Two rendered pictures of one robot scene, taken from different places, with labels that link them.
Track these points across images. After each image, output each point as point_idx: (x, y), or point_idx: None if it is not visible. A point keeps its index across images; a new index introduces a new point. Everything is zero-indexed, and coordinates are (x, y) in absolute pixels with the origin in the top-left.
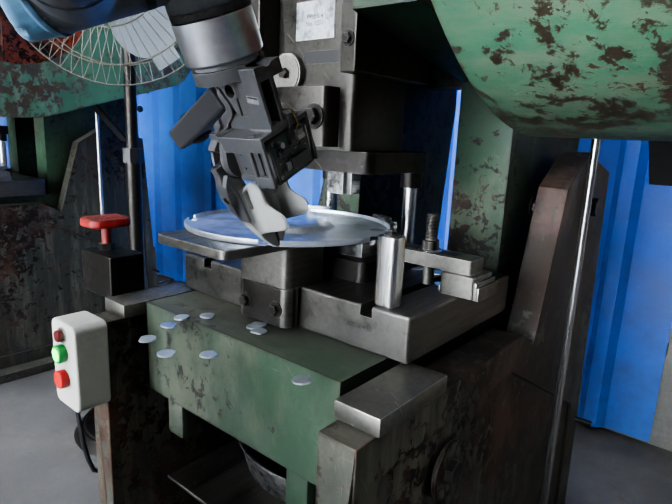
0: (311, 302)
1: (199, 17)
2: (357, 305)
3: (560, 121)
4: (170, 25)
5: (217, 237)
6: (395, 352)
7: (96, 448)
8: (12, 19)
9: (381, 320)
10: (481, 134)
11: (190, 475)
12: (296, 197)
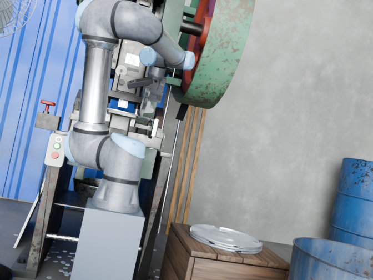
0: (131, 135)
1: (163, 68)
2: (147, 135)
3: (194, 100)
4: (5, 18)
5: (126, 113)
6: (157, 147)
7: (43, 188)
8: (151, 63)
9: (154, 139)
10: None
11: (61, 203)
12: (151, 105)
